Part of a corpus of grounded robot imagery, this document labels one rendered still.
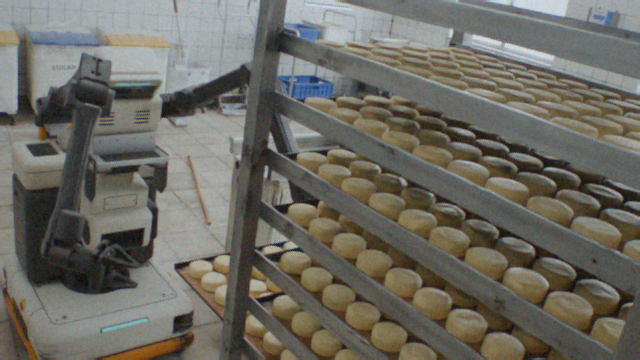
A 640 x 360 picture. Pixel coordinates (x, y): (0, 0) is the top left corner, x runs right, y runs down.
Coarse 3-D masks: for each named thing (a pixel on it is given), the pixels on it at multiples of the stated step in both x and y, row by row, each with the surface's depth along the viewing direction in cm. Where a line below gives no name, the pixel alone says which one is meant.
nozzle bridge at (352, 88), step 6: (348, 78) 287; (348, 84) 287; (354, 84) 286; (360, 84) 288; (366, 84) 289; (348, 90) 288; (354, 90) 288; (360, 90) 290; (366, 90) 290; (372, 90) 286; (378, 90) 283; (354, 96) 289; (360, 96) 286; (366, 96) 283; (378, 96) 284; (384, 96) 280
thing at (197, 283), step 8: (184, 272) 127; (192, 280) 125; (200, 280) 125; (200, 288) 123; (208, 296) 120; (216, 304) 118; (248, 336) 110; (256, 336) 110; (256, 344) 108; (264, 352) 106
